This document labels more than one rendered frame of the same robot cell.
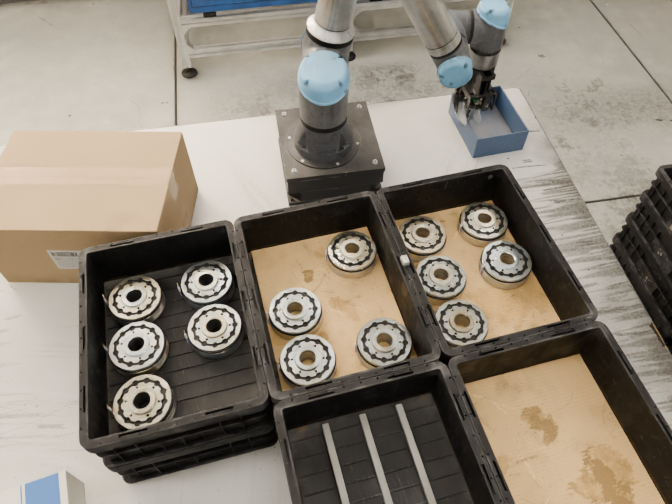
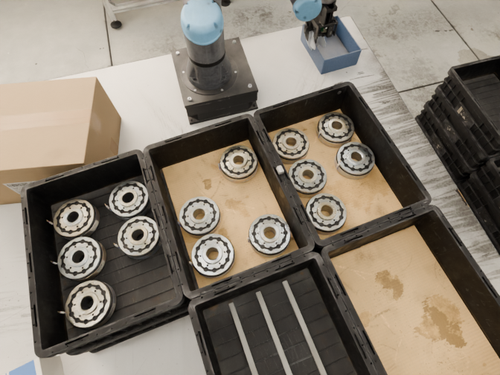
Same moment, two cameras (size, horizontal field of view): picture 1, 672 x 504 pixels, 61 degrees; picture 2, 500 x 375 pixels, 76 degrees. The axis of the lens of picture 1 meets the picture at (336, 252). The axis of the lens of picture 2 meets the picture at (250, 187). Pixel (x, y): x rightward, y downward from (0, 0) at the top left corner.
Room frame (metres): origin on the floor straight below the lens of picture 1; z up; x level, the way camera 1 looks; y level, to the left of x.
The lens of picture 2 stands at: (0.25, -0.03, 1.62)
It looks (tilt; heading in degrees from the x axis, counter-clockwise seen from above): 65 degrees down; 356
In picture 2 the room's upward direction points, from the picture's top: 2 degrees counter-clockwise
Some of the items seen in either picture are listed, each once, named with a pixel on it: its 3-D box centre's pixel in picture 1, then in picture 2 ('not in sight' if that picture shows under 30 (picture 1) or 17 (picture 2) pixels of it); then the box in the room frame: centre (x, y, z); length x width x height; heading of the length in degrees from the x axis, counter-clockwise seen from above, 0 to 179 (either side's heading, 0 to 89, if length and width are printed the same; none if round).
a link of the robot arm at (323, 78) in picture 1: (323, 87); (203, 30); (1.08, 0.03, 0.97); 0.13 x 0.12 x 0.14; 179
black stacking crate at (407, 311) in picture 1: (329, 299); (225, 204); (0.57, 0.01, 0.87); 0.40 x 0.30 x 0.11; 15
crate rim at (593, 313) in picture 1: (477, 251); (335, 155); (0.65, -0.28, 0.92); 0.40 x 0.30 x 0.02; 15
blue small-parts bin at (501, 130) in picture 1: (486, 120); (329, 44); (1.24, -0.43, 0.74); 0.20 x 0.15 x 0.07; 13
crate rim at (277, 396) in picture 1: (329, 285); (222, 196); (0.57, 0.01, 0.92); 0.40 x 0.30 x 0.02; 15
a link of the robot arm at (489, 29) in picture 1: (488, 26); not in sight; (1.20, -0.36, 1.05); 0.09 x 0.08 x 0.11; 89
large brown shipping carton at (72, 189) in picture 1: (95, 206); (39, 142); (0.87, 0.57, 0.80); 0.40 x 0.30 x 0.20; 89
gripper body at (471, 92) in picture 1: (477, 84); (323, 15); (1.20, -0.36, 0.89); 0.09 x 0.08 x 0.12; 13
